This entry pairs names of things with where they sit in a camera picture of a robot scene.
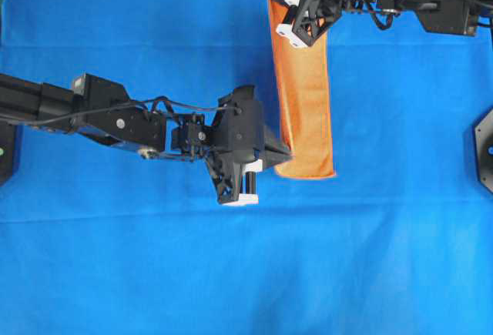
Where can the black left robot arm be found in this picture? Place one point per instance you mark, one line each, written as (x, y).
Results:
(157, 128)

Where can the orange towel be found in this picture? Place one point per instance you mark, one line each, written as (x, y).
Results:
(303, 87)

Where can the blue table cloth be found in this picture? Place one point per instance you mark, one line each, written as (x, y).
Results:
(100, 241)

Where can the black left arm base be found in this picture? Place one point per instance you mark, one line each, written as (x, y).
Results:
(11, 145)

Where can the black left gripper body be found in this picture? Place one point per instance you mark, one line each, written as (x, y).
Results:
(234, 157)

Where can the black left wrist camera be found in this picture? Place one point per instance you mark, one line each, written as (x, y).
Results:
(81, 85)

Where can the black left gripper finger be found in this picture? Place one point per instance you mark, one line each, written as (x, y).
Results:
(276, 152)

